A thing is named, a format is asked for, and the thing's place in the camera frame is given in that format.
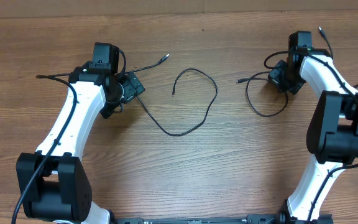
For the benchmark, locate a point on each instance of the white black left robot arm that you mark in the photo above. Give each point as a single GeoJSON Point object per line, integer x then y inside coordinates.
{"type": "Point", "coordinates": [53, 183]}

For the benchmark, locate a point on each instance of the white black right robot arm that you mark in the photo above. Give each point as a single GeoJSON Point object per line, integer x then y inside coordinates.
{"type": "Point", "coordinates": [332, 136]}

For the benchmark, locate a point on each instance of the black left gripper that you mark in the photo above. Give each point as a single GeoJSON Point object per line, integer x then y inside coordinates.
{"type": "Point", "coordinates": [132, 84]}

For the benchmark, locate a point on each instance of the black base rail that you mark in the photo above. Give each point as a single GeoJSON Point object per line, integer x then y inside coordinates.
{"type": "Point", "coordinates": [250, 219]}

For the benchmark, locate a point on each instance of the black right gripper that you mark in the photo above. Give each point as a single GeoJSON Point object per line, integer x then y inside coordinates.
{"type": "Point", "coordinates": [274, 76]}

